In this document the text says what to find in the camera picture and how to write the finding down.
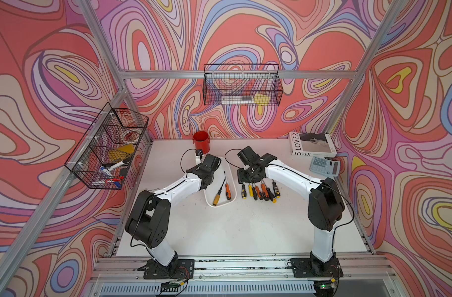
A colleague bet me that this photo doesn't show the white plastic storage box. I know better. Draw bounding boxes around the white plastic storage box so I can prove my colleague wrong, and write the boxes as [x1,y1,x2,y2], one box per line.
[204,157,238,208]

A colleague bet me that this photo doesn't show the small orange screwdriver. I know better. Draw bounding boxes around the small orange screwdriver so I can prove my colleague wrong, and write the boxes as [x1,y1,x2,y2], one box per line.
[254,184,264,200]

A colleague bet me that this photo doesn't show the black ribbed handle screwdriver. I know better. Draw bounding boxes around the black ribbed handle screwdriver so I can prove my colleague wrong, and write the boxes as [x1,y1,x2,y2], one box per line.
[251,185,258,200]

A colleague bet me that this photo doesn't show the orange black screwdriver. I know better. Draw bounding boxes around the orange black screwdriver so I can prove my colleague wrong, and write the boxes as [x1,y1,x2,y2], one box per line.
[223,172,232,200]

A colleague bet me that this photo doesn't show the orange screwdriver long shaft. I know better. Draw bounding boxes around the orange screwdriver long shaft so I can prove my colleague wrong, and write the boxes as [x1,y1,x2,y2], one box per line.
[261,181,270,201]

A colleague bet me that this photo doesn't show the black yellow dotted screwdriver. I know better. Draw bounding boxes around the black yellow dotted screwdriver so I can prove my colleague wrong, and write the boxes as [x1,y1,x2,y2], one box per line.
[272,180,280,199]

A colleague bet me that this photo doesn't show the black yellow-tip screwdriver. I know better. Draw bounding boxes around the black yellow-tip screwdriver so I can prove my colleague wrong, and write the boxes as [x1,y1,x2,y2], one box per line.
[266,187,277,203]

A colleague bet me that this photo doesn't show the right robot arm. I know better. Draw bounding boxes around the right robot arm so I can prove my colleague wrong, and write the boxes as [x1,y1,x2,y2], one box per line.
[237,146,355,279]

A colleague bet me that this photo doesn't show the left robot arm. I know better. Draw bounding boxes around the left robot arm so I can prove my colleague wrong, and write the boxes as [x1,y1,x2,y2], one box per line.
[124,154,222,279]

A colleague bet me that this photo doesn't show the red metal cup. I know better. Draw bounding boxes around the red metal cup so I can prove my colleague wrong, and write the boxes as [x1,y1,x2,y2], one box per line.
[192,131,211,154]

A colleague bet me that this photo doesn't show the white Lover book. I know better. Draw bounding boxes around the white Lover book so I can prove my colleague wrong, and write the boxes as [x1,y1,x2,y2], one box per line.
[289,132,337,158]

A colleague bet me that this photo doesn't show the yellow sponge in basket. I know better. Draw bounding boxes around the yellow sponge in basket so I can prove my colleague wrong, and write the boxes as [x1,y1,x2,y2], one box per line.
[253,93,270,106]

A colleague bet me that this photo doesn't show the grey calculator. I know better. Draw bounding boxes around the grey calculator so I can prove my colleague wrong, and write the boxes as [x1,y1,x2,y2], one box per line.
[310,157,341,178]

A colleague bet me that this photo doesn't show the markers in left basket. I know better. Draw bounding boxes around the markers in left basket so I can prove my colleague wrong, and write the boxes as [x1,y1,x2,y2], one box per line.
[91,157,132,189]

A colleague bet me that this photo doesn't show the black wire basket on rail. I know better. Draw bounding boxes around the black wire basket on rail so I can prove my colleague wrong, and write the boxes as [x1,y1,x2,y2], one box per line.
[202,62,284,106]

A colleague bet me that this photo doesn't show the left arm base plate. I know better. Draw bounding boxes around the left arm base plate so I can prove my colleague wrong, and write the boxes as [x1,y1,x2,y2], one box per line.
[137,259,195,280]

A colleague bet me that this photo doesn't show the black wire basket left wall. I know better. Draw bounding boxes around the black wire basket left wall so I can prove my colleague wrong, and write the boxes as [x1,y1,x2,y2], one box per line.
[64,103,149,190]

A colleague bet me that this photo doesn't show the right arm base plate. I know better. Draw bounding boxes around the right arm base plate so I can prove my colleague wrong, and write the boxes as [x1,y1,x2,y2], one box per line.
[288,255,344,278]

